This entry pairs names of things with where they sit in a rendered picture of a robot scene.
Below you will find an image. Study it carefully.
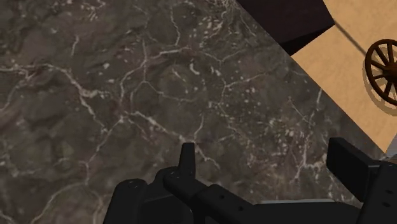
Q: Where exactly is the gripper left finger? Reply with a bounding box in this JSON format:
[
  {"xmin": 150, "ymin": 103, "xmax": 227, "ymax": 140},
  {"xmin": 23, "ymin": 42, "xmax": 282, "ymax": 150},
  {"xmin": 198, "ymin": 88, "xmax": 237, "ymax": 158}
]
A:
[{"xmin": 103, "ymin": 142, "xmax": 258, "ymax": 224}]

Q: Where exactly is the dark wooden wagon wheel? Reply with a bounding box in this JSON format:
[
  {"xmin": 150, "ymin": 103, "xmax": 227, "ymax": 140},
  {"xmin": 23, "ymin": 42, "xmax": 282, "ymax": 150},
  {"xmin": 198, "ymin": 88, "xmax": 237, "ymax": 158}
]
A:
[{"xmin": 365, "ymin": 38, "xmax": 397, "ymax": 106}]

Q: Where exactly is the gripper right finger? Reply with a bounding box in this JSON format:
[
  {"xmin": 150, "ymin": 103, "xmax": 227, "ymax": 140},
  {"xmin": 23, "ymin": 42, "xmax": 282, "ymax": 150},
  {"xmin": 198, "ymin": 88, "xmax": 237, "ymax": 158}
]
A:
[{"xmin": 326, "ymin": 137, "xmax": 397, "ymax": 224}]

